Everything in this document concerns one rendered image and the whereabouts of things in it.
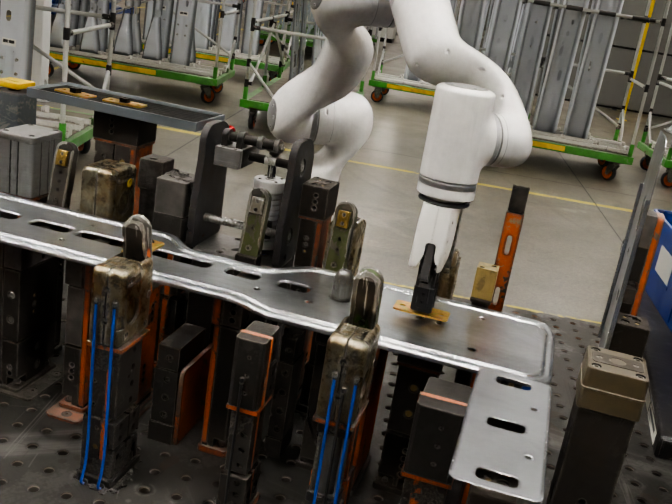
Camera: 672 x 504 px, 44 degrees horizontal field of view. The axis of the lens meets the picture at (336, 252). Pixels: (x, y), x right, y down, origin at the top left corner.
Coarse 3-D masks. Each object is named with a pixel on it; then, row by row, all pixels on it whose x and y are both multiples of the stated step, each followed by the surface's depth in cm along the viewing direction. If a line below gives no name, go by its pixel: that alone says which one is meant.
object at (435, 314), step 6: (402, 300) 129; (396, 306) 126; (402, 306) 126; (408, 306) 127; (408, 312) 125; (414, 312) 125; (420, 312) 125; (432, 312) 126; (438, 312) 126; (444, 312) 127; (432, 318) 124; (438, 318) 124; (444, 318) 125
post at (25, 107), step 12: (0, 96) 171; (12, 96) 170; (24, 96) 172; (0, 108) 172; (12, 108) 171; (24, 108) 173; (36, 108) 177; (0, 120) 173; (12, 120) 172; (24, 120) 174
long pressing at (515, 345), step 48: (0, 192) 152; (0, 240) 133; (48, 240) 134; (192, 288) 125; (240, 288) 127; (384, 288) 136; (384, 336) 118; (432, 336) 121; (480, 336) 123; (528, 336) 126
